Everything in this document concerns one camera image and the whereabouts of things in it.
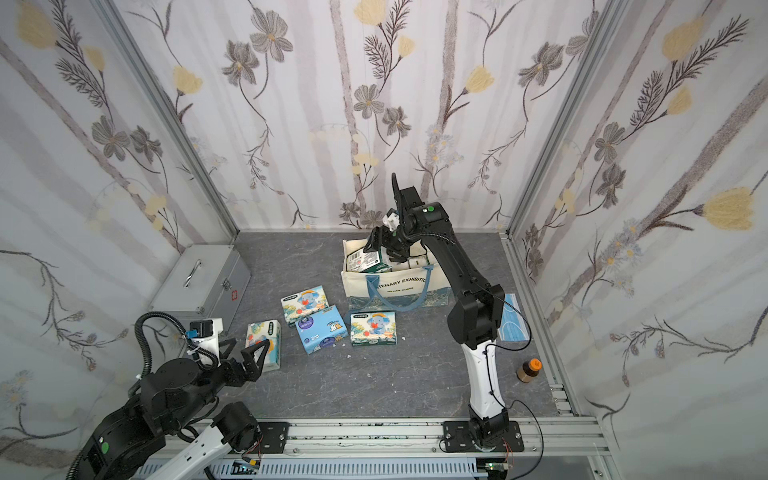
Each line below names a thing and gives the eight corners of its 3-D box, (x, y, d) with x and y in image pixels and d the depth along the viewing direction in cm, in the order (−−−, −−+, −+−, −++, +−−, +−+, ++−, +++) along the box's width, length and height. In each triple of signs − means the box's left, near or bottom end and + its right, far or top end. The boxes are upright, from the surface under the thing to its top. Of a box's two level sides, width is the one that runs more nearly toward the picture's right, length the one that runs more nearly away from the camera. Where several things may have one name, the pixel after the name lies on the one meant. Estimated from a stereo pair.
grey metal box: (177, 334, 94) (141, 306, 80) (207, 274, 109) (180, 242, 96) (230, 334, 94) (203, 306, 80) (252, 274, 109) (233, 242, 96)
